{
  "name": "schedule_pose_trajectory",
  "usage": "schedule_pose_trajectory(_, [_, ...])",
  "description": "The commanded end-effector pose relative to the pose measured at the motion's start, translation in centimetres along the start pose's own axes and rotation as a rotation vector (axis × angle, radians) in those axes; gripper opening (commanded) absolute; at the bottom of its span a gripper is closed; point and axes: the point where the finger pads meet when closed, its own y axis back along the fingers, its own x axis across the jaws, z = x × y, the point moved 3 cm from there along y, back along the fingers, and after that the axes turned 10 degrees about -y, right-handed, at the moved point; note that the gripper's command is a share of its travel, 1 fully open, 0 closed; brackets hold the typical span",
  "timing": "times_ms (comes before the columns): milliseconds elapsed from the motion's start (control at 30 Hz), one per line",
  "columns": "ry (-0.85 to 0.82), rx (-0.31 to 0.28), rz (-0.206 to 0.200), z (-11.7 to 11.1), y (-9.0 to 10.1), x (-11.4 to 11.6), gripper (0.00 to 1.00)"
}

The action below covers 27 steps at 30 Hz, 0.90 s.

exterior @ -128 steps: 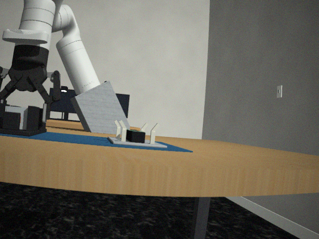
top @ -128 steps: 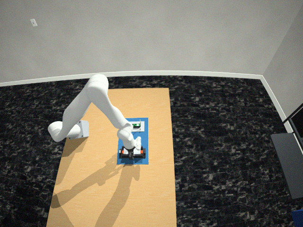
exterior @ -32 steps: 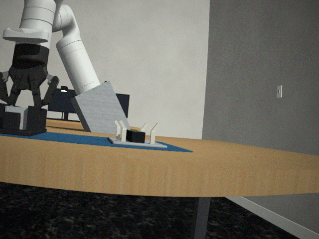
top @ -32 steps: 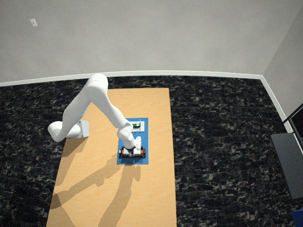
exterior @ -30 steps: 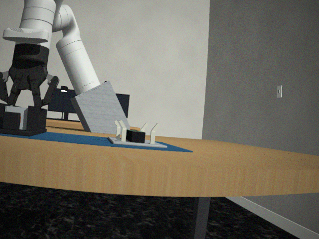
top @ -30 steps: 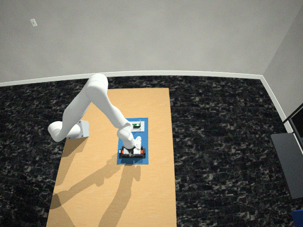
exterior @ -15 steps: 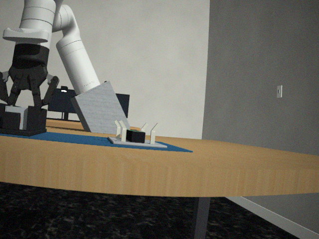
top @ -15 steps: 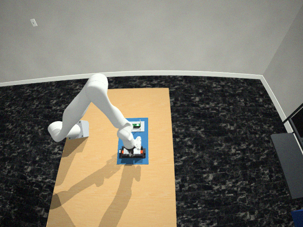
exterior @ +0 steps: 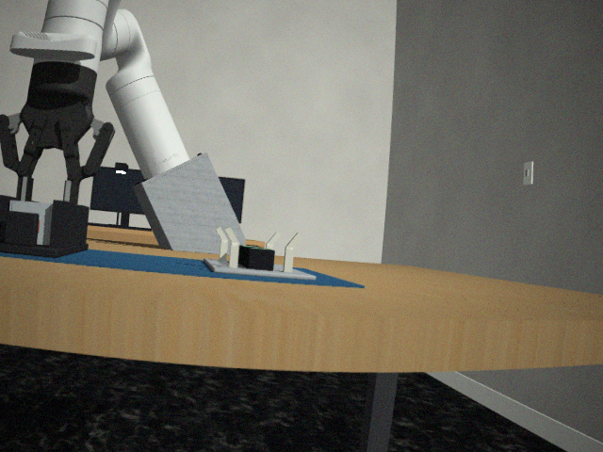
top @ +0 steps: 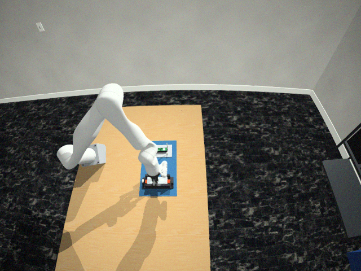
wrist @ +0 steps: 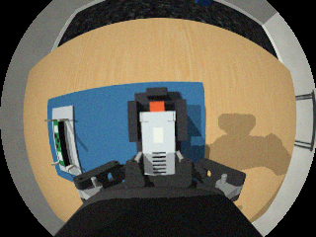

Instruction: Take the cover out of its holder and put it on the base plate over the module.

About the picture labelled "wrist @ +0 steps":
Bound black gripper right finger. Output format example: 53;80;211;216
171;151;246;201

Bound grey box cover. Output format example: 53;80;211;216
140;112;176;176

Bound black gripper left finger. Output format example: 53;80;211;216
73;152;145;202

